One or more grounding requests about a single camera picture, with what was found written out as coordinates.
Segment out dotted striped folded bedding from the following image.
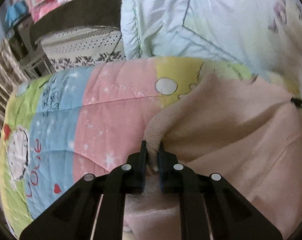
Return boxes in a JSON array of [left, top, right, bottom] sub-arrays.
[[39, 27, 126, 72]]

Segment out round glass side table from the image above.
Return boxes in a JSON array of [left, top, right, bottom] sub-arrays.
[[19, 46, 56, 79]]

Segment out light blue embroidered comforter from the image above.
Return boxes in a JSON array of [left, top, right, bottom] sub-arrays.
[[121, 0, 302, 97]]

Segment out floral brown curtain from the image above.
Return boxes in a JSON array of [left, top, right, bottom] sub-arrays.
[[0, 38, 29, 205]]

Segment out blue cloth on cabinet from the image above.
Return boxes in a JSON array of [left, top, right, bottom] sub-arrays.
[[5, 0, 30, 28]]

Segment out pink knit sweater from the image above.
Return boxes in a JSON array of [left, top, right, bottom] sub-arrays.
[[125, 75, 302, 239]]

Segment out colourful cartoon striped quilt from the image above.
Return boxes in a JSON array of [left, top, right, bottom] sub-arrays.
[[0, 57, 260, 237]]

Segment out dark brown blanket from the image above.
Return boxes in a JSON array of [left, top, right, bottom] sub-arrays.
[[30, 0, 122, 45]]

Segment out black bedside cabinet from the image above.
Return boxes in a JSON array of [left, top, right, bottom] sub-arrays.
[[7, 15, 37, 61]]

